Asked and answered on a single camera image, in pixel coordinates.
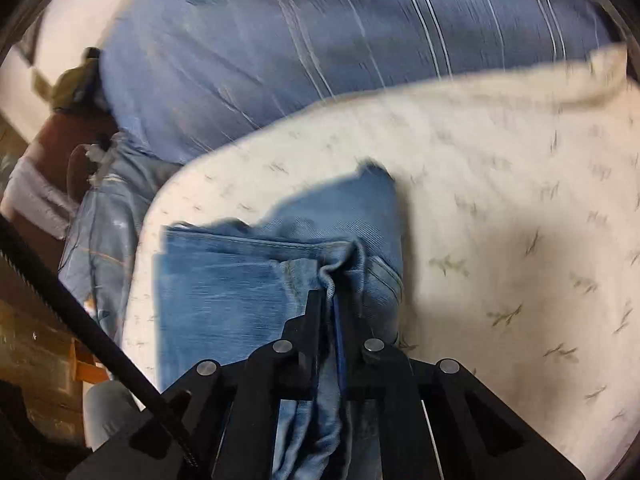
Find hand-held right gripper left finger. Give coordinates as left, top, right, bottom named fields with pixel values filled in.
left=67, top=287, right=326, bottom=480

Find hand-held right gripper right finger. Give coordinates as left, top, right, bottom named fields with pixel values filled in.
left=332, top=296, right=586, bottom=480

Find blue denim pants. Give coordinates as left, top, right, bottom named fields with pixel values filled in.
left=157, top=160, right=406, bottom=480

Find cream leaf-print bed sheet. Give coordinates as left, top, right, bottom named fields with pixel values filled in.
left=120, top=42, right=640, bottom=480

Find grey star-print cloth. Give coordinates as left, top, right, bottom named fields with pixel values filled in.
left=57, top=132, right=181, bottom=341

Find person's grey clothing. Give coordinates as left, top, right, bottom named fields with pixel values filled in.
left=82, top=380, right=151, bottom=453

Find blue plaid pillow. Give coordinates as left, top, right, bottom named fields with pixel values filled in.
left=97, top=0, right=621, bottom=166

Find pale lilac cloth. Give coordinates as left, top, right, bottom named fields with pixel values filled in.
left=7, top=160, right=81, bottom=238

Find brown furniture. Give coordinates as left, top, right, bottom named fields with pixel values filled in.
left=0, top=112, right=118, bottom=256

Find olive green cloth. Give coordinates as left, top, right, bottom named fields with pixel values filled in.
left=50, top=57, right=108, bottom=113

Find black strap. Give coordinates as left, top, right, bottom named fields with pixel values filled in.
left=0, top=215, right=206, bottom=471

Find white charger cable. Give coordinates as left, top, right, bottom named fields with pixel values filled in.
left=82, top=140, right=121, bottom=181

